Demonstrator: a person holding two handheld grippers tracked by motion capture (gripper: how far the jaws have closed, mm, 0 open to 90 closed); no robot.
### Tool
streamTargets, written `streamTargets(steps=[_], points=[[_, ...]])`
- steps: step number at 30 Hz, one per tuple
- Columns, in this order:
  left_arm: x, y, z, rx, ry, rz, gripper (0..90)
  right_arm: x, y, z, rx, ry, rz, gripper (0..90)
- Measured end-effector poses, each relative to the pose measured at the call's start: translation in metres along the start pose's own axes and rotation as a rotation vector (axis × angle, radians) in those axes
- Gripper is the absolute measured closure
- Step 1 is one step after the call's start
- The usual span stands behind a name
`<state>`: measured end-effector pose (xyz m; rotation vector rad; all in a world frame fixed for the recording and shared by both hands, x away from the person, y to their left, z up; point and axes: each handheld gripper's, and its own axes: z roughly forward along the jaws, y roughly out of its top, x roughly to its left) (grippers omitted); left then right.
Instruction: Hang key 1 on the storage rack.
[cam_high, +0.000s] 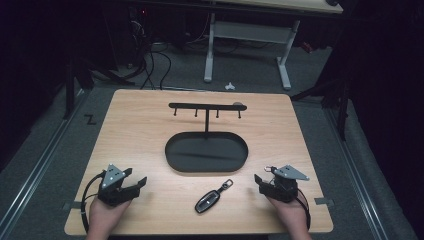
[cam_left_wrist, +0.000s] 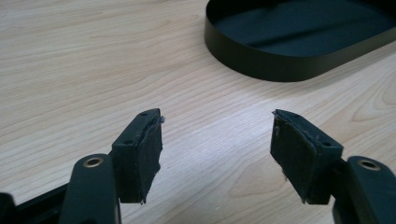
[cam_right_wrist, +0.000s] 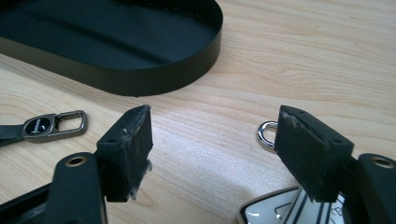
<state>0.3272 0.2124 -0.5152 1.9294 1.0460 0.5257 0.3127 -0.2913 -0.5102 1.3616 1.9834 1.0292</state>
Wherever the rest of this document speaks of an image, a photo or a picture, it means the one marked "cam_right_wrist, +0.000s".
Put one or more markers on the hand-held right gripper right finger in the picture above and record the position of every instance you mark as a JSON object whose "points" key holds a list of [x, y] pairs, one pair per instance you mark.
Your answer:
{"points": [[306, 155]]}

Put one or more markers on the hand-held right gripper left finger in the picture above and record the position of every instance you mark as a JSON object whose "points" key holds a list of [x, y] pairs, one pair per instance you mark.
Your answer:
{"points": [[127, 155]]}

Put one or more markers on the black oval metal tray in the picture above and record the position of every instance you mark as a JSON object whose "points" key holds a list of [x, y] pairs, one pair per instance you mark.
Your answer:
{"points": [[102, 37]]}

